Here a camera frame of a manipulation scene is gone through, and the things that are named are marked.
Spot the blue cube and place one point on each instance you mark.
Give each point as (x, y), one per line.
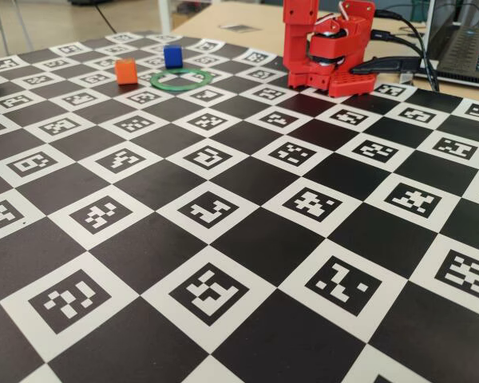
(172, 58)

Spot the red robot arm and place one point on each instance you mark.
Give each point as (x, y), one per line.
(299, 40)

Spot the orange cube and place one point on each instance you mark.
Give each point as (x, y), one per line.
(126, 72)

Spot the black white marker board mat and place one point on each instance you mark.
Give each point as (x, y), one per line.
(239, 239)

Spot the white table leg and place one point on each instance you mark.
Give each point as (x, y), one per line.
(165, 16)

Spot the black plastic clamp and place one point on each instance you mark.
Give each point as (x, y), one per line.
(383, 64)

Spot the dark laptop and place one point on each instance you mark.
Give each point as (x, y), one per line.
(463, 52)

